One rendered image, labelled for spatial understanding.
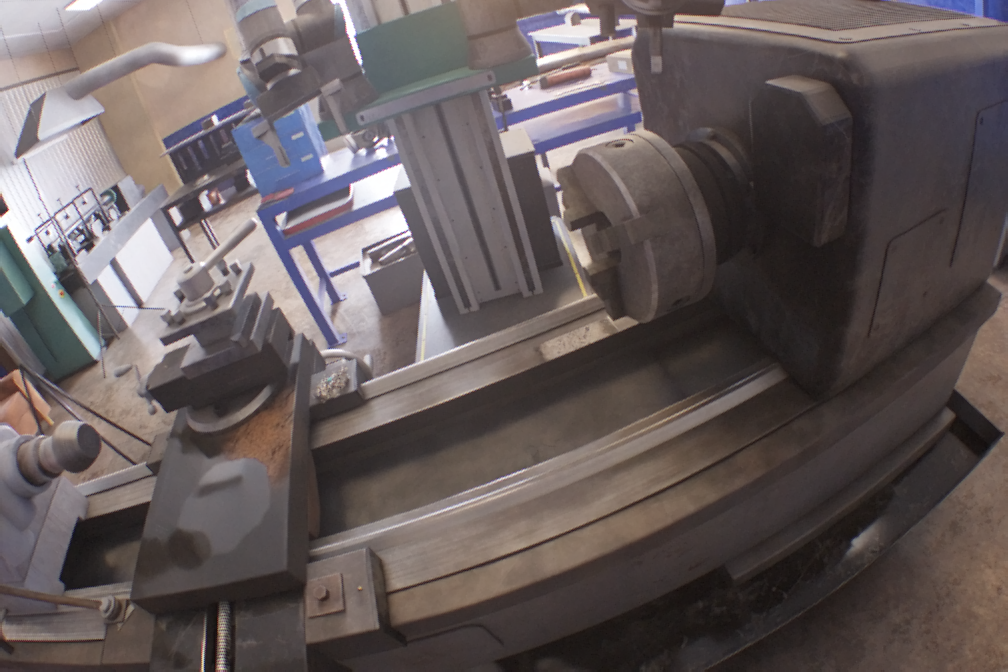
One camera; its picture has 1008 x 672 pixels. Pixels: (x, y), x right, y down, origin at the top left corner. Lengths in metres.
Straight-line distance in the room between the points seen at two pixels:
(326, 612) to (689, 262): 0.63
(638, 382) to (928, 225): 0.59
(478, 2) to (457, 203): 0.75
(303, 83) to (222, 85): 6.94
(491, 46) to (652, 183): 0.91
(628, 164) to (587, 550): 0.48
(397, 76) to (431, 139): 0.27
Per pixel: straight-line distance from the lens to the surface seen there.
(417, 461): 0.97
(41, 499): 1.28
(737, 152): 0.69
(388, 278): 2.70
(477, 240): 1.86
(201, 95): 8.04
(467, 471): 0.92
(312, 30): 1.18
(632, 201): 0.57
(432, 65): 1.58
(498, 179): 1.72
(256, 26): 1.06
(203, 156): 5.03
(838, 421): 0.79
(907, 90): 0.60
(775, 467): 0.73
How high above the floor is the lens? 1.43
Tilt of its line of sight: 34 degrees down
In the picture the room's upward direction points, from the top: 18 degrees counter-clockwise
